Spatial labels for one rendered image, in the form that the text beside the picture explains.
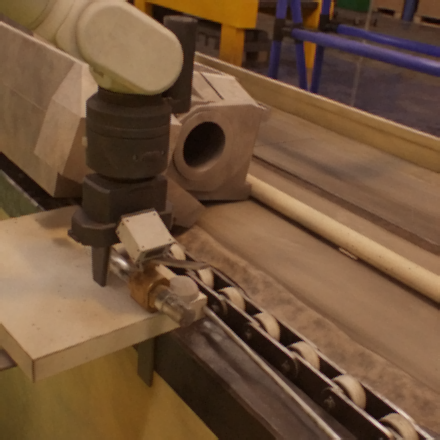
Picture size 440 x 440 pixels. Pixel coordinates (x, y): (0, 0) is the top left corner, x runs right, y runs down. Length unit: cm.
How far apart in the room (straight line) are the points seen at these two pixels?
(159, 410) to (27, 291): 21
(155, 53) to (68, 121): 26
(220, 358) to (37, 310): 20
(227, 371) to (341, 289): 28
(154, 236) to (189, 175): 37
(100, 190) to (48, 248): 19
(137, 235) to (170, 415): 23
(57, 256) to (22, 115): 31
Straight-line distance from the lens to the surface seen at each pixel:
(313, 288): 91
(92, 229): 69
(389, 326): 86
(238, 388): 68
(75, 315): 72
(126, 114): 65
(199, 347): 73
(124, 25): 61
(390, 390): 77
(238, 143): 109
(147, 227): 69
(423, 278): 94
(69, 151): 85
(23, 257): 83
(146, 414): 86
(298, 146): 150
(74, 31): 60
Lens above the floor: 119
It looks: 24 degrees down
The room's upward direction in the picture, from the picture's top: 6 degrees clockwise
